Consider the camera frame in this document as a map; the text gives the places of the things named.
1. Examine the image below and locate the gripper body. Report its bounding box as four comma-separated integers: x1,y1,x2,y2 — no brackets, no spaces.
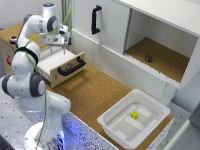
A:
45,32,70,47

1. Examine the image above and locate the wooden drawer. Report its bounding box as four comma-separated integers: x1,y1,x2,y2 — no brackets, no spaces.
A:
35,48,87,89

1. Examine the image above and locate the wooden drawer box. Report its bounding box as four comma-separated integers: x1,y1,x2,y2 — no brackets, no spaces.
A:
0,22,76,83

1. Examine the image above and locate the red button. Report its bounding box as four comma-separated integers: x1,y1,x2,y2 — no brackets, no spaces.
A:
8,34,19,45

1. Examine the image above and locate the white sliding door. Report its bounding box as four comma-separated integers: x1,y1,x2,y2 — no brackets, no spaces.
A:
72,0,131,56

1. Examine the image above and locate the purple block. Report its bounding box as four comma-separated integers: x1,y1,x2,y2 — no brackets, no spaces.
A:
144,54,154,64

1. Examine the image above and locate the white plastic box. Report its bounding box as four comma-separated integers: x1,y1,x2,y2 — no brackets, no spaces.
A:
96,87,172,150

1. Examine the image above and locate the yellow block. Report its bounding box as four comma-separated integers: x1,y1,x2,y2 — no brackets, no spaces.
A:
129,110,139,120

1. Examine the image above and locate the white cabinet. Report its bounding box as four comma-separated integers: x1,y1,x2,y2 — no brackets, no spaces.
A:
71,0,200,107

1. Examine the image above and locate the black drawer handle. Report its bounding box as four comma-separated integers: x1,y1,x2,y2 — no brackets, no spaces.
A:
56,55,87,77

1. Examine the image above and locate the black door handle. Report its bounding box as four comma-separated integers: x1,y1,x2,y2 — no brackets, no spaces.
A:
90,4,103,36

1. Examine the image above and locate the green cable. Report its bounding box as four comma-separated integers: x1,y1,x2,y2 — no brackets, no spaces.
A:
24,3,73,150

